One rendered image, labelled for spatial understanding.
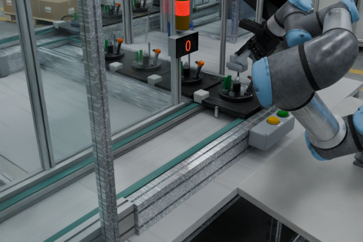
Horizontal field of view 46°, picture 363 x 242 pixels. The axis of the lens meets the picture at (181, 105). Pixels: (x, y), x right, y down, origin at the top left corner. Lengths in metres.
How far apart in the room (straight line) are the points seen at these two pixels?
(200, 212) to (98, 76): 0.58
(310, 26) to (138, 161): 0.68
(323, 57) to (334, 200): 0.54
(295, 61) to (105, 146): 0.46
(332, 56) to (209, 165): 0.55
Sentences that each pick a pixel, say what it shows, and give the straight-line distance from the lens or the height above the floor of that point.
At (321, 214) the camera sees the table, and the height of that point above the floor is 0.86.
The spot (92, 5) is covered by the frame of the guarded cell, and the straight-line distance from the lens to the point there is 0.81.
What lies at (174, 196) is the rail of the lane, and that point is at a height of 0.90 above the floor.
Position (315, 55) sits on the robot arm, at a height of 1.36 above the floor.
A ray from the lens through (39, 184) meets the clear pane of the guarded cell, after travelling 0.86.
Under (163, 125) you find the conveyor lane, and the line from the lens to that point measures 1.54.
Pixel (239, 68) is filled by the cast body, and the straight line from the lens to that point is 1.63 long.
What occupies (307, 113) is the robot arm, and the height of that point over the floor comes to 1.17.
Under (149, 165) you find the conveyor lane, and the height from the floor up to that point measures 0.92.
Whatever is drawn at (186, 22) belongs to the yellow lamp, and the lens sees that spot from 1.50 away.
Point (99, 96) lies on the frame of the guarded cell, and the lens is 0.86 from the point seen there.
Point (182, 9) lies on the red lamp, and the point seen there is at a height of 1.33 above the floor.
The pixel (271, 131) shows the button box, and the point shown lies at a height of 0.96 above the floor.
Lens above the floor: 1.67
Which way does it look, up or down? 26 degrees down
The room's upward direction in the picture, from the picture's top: straight up
